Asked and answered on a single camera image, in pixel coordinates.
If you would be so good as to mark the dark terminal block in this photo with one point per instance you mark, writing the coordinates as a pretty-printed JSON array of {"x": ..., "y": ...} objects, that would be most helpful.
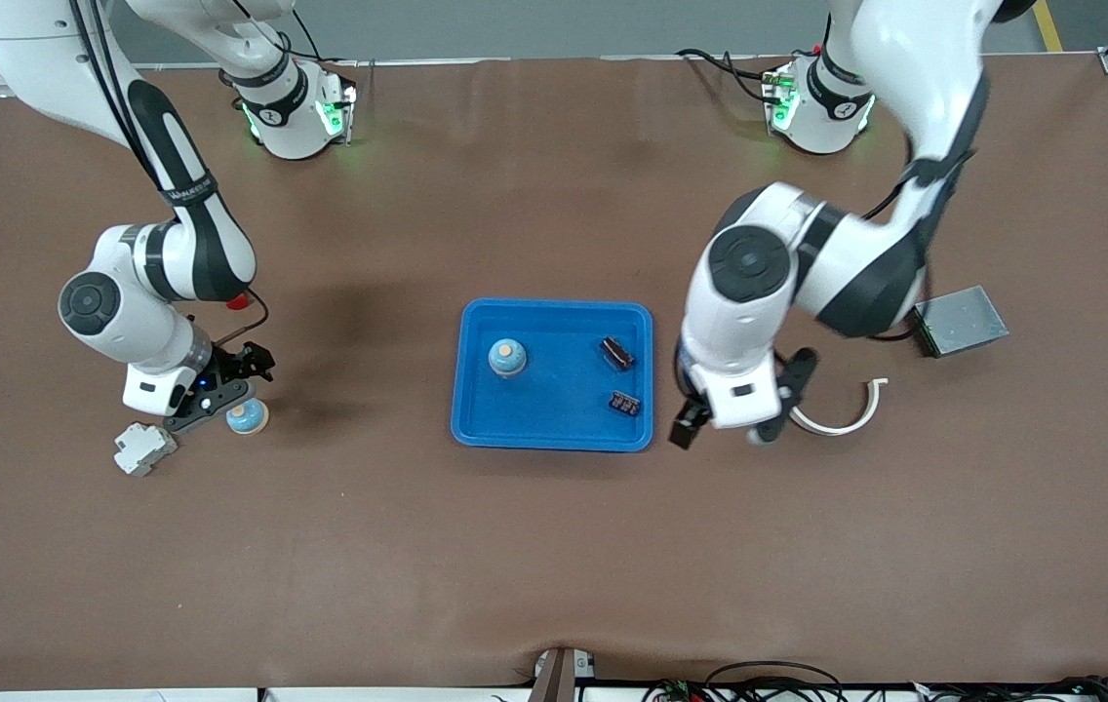
[{"x": 625, "y": 402}]

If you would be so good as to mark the blue dome call bell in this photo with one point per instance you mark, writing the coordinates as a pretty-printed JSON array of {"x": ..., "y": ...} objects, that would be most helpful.
[
  {"x": 250, "y": 419},
  {"x": 507, "y": 357}
]

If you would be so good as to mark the red emergency stop button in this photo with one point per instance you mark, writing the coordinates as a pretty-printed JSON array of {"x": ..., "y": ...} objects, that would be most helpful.
[{"x": 239, "y": 302}]

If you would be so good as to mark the dark brown electrolytic capacitor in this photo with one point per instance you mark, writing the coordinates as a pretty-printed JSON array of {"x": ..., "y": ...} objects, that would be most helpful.
[{"x": 617, "y": 353}]

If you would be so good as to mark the table cover sheet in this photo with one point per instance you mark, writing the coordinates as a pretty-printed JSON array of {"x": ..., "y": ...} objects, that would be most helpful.
[{"x": 554, "y": 565}]

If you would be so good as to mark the white curved pipe clamp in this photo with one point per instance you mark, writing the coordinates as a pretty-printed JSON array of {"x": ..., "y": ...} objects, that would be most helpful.
[{"x": 867, "y": 414}]

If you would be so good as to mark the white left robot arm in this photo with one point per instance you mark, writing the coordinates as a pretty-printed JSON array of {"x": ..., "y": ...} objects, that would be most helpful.
[{"x": 915, "y": 58}]

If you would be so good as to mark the grey table edge clamp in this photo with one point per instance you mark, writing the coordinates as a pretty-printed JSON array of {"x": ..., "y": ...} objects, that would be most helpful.
[{"x": 559, "y": 678}]

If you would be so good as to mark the white circuit breaker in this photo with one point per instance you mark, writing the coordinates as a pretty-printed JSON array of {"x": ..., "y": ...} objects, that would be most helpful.
[{"x": 144, "y": 448}]

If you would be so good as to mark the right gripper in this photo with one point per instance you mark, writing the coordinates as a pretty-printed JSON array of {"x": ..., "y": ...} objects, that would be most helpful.
[{"x": 240, "y": 364}]

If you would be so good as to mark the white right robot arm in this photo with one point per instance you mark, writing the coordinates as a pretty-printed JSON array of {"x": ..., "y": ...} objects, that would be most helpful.
[{"x": 37, "y": 58}]

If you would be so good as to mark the grey metal box module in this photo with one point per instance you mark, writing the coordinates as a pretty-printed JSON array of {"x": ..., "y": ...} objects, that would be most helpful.
[{"x": 964, "y": 320}]

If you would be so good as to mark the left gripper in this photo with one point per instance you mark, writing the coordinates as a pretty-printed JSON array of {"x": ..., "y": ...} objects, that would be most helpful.
[{"x": 687, "y": 425}]

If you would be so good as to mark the blue plastic tray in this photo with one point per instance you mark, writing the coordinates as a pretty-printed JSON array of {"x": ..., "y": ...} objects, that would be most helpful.
[{"x": 554, "y": 409}]

